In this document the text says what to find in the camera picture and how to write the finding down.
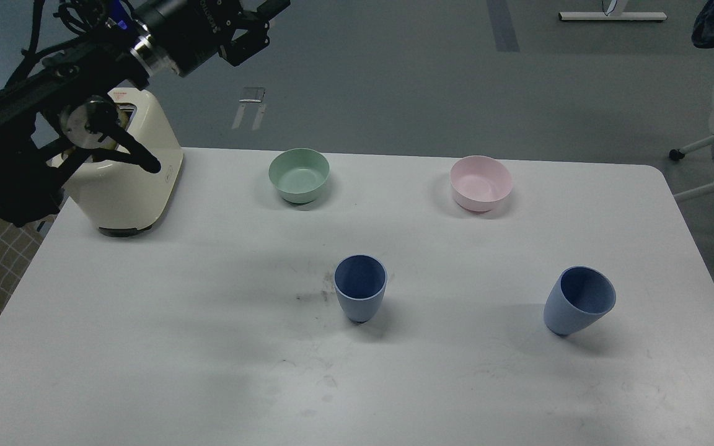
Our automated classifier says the blue cup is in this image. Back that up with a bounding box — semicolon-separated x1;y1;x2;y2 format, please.
333;254;389;323
543;266;617;336

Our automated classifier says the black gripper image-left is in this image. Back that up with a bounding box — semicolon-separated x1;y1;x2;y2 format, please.
133;1;291;77

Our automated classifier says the cream toaster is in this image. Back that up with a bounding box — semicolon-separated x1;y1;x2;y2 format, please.
59;87;184;237

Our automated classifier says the white table leg base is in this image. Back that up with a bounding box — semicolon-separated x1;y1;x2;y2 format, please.
558;1;668;23

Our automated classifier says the green bowl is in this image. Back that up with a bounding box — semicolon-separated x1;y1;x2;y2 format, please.
267;149;330;205

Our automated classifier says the pink bowl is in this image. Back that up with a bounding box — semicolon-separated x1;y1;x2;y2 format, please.
449;155;513;214

